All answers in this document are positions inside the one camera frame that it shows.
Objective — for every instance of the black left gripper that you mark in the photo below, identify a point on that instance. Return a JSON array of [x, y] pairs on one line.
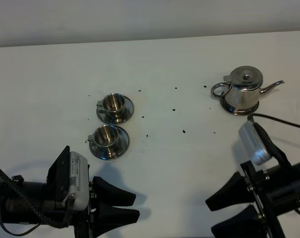
[[103, 197]]

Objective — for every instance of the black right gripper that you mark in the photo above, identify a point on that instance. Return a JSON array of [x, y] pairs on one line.
[[246, 224]]

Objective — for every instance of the stainless steel teapot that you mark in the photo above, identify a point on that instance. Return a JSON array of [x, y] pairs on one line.
[[242, 88]]

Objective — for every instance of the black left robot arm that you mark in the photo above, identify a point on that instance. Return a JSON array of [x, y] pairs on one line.
[[68, 198]]

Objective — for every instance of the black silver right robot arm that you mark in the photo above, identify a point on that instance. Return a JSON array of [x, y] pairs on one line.
[[270, 186]]

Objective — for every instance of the near stainless steel teacup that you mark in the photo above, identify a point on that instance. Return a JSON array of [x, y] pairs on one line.
[[105, 136]]

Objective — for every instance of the stainless steel teacup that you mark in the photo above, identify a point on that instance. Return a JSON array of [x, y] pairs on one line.
[[105, 136], [112, 104]]

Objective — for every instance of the steel teapot saucer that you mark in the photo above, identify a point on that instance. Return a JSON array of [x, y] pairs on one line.
[[236, 111]]

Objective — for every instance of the far stainless steel teacup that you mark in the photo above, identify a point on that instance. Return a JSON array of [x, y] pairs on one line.
[[112, 104]]

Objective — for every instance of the near steel cup saucer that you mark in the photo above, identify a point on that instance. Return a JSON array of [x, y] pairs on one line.
[[114, 152]]

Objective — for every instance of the steel cup saucer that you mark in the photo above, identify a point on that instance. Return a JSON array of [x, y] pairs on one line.
[[103, 117], [114, 152]]

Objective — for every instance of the far steel cup saucer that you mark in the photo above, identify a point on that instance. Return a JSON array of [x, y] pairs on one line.
[[103, 117]]

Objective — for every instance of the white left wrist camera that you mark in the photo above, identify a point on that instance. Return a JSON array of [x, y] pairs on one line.
[[79, 181]]

